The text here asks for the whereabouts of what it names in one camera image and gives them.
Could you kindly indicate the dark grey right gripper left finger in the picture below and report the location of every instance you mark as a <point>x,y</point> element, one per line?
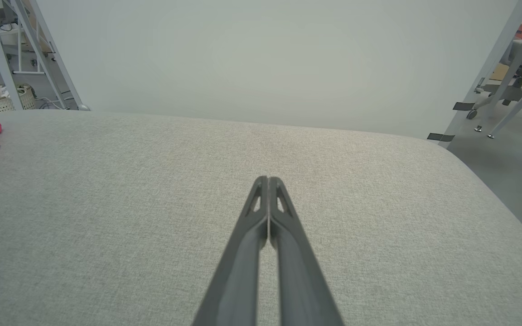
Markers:
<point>238,271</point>

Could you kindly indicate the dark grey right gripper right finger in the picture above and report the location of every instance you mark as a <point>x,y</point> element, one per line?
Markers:
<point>302,280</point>

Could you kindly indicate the black tape strip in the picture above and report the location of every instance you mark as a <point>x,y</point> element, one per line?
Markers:
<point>463,106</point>
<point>440,136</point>

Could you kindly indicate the white partition panel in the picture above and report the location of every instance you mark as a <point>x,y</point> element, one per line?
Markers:
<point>265,59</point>

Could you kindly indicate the grey office chair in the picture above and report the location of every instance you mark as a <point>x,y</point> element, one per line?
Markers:
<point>510,93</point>

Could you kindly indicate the brown cardboard box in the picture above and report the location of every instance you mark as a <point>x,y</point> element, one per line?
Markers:
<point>499,72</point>

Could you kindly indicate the white desk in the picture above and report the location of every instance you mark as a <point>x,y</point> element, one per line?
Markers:
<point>18,45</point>

